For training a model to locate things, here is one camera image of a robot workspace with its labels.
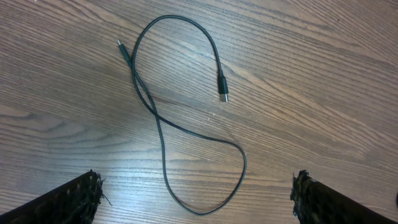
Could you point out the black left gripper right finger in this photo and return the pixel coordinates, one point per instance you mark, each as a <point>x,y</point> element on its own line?
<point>316,203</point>

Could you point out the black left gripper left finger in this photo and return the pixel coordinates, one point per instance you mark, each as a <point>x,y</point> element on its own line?
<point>73,202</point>

